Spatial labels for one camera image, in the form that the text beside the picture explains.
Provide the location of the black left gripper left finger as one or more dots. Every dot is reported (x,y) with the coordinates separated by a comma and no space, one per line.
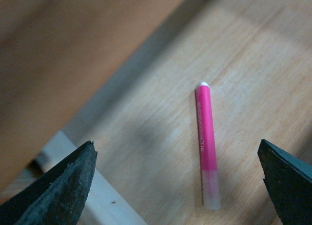
(58,197)

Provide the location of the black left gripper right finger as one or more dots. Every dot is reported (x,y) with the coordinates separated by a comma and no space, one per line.
(288,181)

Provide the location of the wooden drawer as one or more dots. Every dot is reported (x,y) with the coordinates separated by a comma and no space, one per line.
(256,56)

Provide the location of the pink highlighter marker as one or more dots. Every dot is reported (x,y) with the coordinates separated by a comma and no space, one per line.
(207,150)

